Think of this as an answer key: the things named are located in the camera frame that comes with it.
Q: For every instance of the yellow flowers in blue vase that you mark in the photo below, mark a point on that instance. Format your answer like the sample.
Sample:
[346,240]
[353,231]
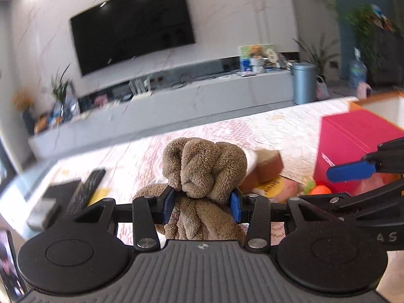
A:
[22,101]

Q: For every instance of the leafy green houseplant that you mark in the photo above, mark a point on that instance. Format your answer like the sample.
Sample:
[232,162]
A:
[366,25]

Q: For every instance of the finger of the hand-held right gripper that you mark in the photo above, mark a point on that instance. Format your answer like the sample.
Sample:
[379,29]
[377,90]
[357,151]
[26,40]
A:
[372,202]
[350,170]

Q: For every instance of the pink cardboard box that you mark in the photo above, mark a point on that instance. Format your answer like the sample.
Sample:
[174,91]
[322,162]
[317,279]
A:
[347,139]

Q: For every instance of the black hardcover book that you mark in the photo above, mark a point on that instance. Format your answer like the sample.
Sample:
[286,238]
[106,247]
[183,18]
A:
[60,192]

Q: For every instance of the pink patterned small box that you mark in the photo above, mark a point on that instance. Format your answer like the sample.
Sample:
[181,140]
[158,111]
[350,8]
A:
[101,100]

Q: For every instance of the brown fluffy towel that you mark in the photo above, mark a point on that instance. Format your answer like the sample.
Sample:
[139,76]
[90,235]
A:
[202,164]

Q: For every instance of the small grey box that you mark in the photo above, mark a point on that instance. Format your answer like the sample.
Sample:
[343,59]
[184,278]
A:
[42,213]

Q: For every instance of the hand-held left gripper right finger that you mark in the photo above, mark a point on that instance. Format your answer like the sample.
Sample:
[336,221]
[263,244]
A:
[236,208]

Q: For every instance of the grey marble tv cabinet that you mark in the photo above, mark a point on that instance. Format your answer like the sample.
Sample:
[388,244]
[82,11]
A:
[189,101]

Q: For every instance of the blue water jug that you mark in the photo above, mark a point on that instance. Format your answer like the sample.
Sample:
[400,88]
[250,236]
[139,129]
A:
[358,71]

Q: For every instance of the teddy bear picture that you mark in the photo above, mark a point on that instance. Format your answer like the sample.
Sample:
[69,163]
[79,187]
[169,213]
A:
[257,55]

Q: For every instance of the orange storage box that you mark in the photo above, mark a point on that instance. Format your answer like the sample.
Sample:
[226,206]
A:
[388,107]

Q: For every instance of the orange soft toy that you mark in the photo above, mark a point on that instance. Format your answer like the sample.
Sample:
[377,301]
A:
[318,190]

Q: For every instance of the white wifi router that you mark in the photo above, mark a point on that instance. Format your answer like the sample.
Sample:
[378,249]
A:
[140,94]

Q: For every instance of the brown plush toast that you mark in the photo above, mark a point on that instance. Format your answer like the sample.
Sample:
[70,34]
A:
[265,167]

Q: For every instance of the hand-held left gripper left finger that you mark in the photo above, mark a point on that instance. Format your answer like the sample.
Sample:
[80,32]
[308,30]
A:
[167,206]

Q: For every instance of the smartphone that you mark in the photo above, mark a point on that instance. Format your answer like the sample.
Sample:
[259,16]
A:
[8,265]

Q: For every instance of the small pink bag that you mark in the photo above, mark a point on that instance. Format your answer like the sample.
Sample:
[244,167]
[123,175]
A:
[322,90]

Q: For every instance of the green plant in vase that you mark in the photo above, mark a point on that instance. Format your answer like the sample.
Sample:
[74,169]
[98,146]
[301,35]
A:
[61,91]

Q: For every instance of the blue-grey round trash can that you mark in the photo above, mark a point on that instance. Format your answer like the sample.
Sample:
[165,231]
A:
[303,83]

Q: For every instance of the black wall television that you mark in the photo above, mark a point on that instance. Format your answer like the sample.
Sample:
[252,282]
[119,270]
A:
[132,25]

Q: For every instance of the long-leaf potted plant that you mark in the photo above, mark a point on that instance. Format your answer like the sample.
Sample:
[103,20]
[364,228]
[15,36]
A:
[318,56]

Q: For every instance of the black remote control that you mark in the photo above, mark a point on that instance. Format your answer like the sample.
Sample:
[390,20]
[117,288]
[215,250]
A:
[90,186]

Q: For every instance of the small pink device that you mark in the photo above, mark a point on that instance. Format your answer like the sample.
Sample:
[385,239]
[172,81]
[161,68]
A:
[363,90]

